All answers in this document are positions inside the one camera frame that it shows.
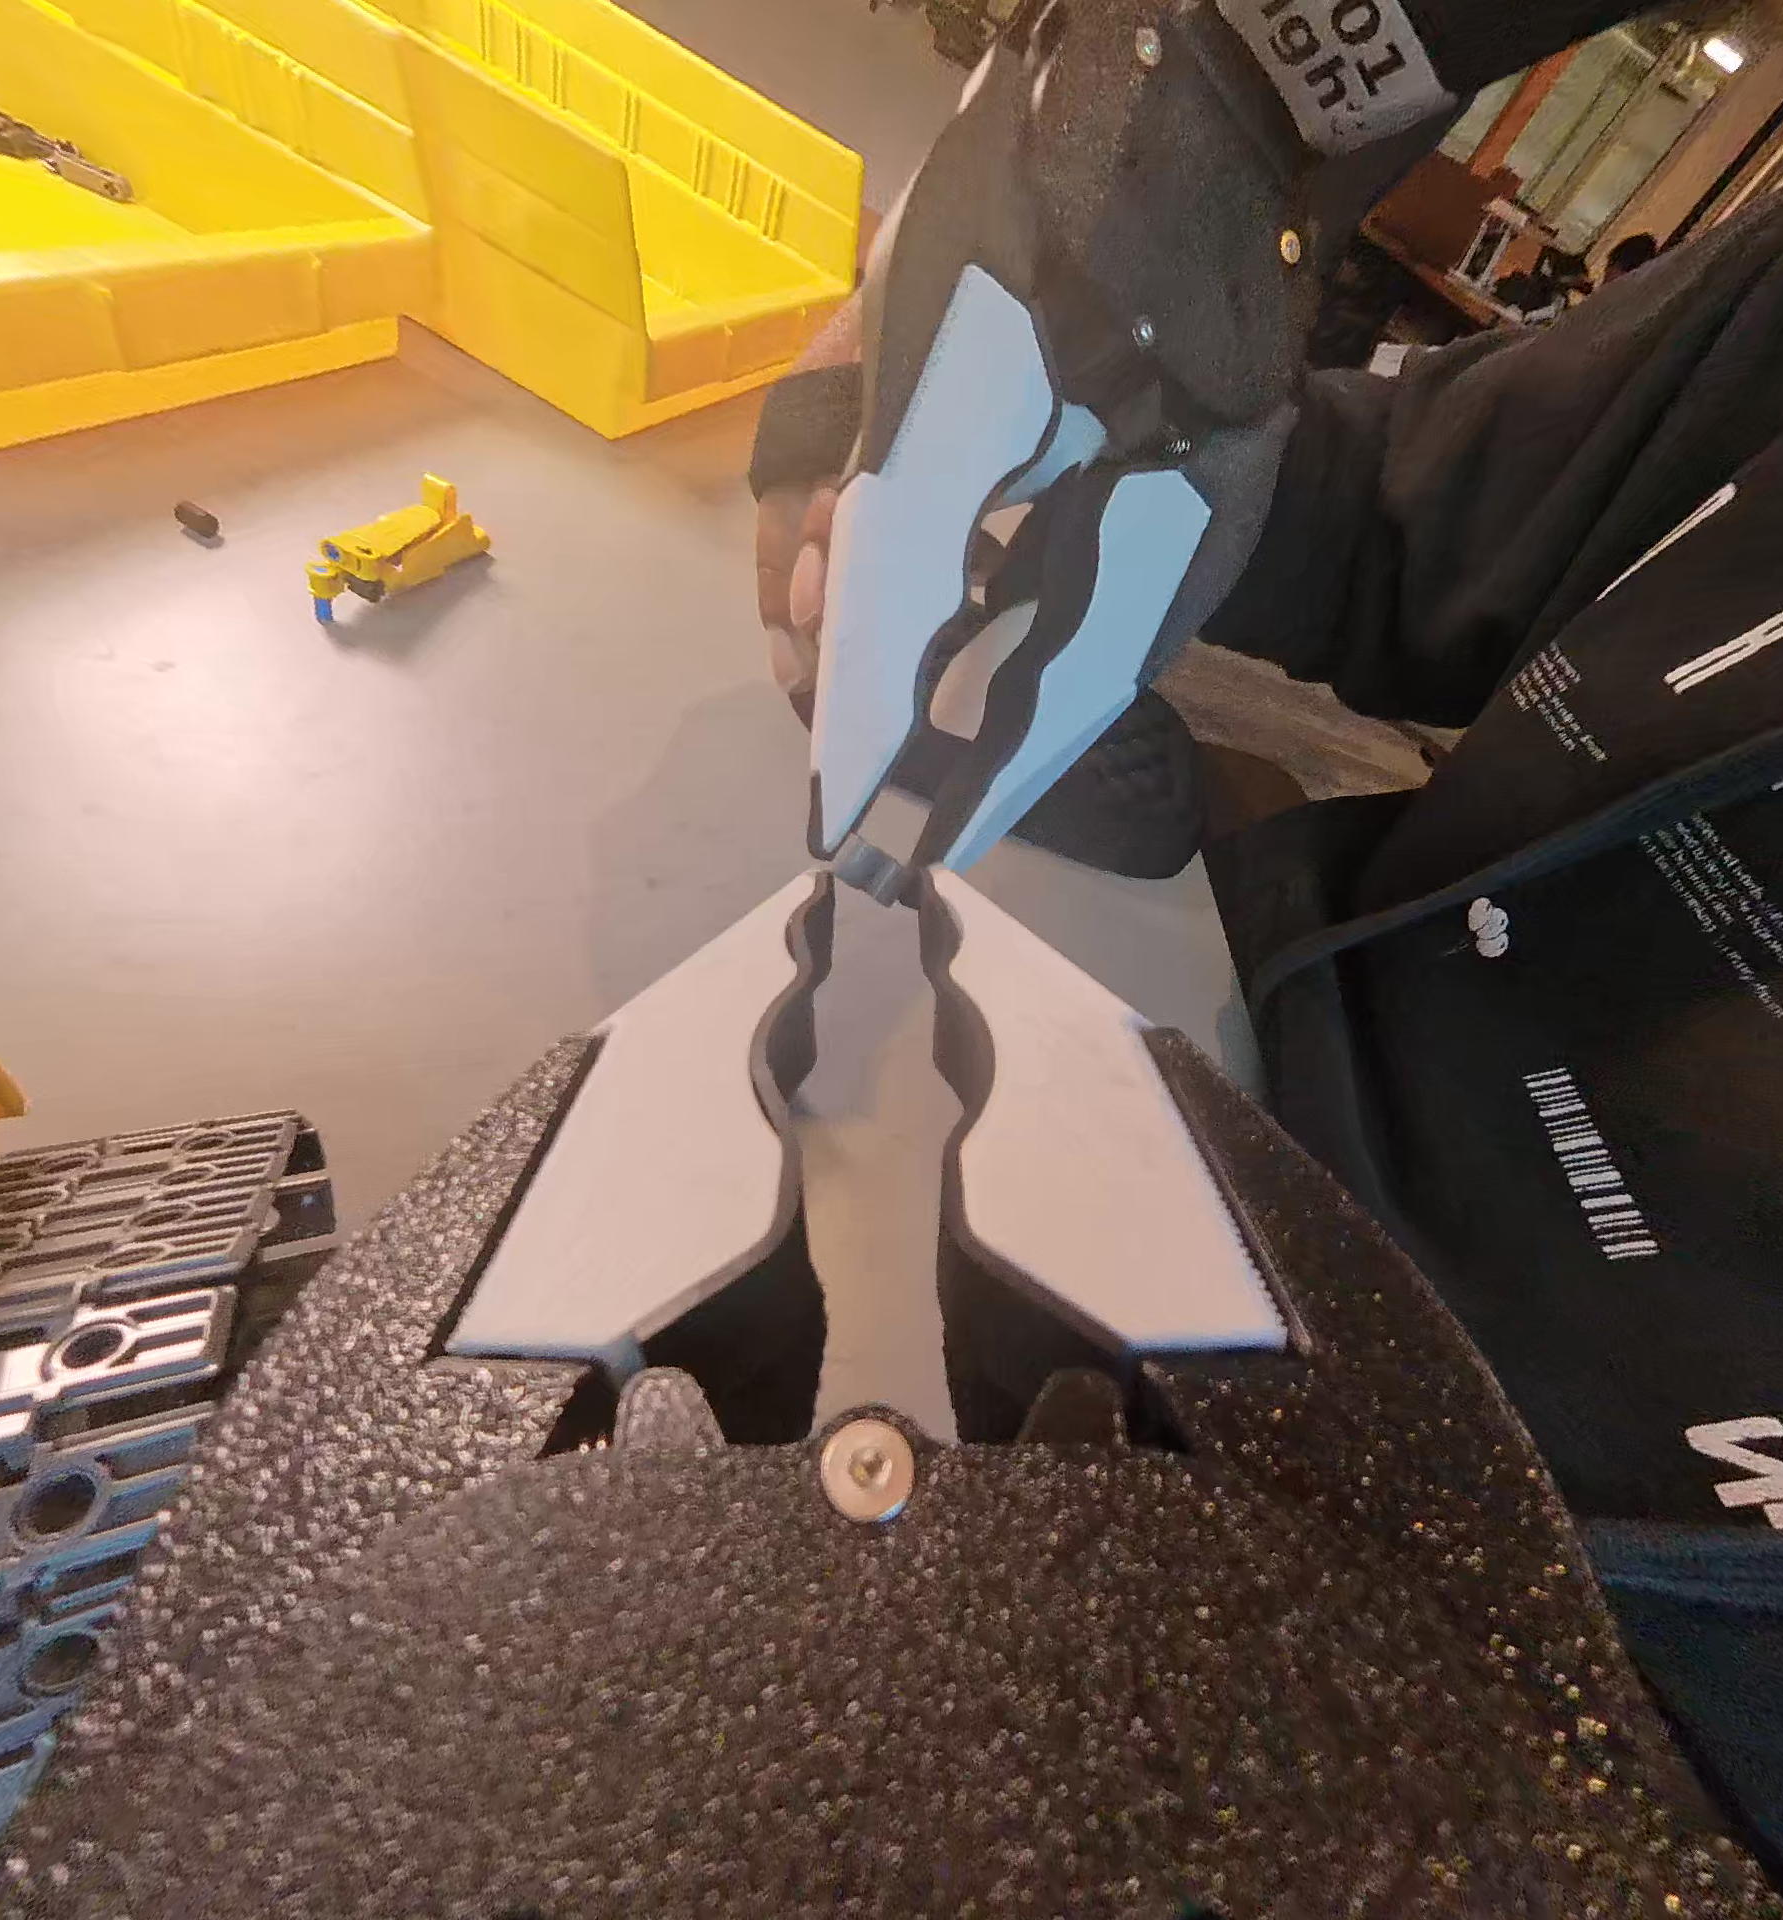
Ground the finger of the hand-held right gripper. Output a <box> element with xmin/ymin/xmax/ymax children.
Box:
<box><xmin>809</xmin><ymin>267</ymin><xmax>1109</xmax><ymax>870</ymax></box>
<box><xmin>907</xmin><ymin>466</ymin><xmax>1216</xmax><ymax>878</ymax></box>

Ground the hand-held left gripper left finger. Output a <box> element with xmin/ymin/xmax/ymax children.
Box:
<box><xmin>443</xmin><ymin>870</ymin><xmax>896</xmax><ymax>1413</ymax></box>

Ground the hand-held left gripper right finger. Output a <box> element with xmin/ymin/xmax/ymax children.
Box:
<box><xmin>893</xmin><ymin>870</ymin><xmax>1294</xmax><ymax>1426</ymax></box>

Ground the yellow toy tracked robot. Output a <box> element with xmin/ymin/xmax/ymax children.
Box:
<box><xmin>0</xmin><ymin>1005</ymin><xmax>339</xmax><ymax>1861</ymax></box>

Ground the large yellow bin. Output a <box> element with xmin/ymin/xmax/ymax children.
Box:
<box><xmin>0</xmin><ymin>0</ymin><xmax>443</xmax><ymax>466</ymax></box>

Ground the person's right forearm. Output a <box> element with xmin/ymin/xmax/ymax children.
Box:
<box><xmin>1207</xmin><ymin>151</ymin><xmax>1783</xmax><ymax>734</ymax></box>

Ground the grey desk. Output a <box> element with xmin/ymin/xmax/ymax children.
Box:
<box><xmin>0</xmin><ymin>301</ymin><xmax>1282</xmax><ymax>1561</ymax></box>

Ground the black dimpled cushion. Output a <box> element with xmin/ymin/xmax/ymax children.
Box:
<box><xmin>1013</xmin><ymin>692</ymin><xmax>1207</xmax><ymax>881</ymax></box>

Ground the small yellow block assembly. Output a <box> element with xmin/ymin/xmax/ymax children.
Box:
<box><xmin>307</xmin><ymin>475</ymin><xmax>496</xmax><ymax>626</ymax></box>

